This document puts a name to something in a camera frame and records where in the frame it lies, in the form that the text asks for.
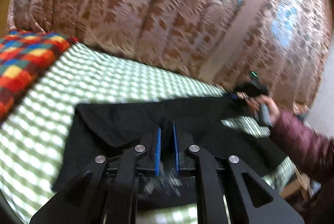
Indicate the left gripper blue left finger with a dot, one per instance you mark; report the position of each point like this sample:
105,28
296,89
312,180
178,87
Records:
157,152

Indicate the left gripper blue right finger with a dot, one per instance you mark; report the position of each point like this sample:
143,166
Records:
176,149

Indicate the black embroidered pants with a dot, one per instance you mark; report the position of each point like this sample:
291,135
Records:
108,161

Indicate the maroon jacket sleeve forearm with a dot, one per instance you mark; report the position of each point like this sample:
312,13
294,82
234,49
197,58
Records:
311,152

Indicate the person's right hand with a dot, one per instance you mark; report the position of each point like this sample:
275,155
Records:
270,109

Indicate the brown floral curtain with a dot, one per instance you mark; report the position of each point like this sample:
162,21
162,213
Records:
216,41

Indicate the green white checked bedsheet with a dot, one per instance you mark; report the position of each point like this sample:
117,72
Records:
34,135

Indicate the multicolour checked pillow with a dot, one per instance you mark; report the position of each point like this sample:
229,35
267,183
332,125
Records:
24,56

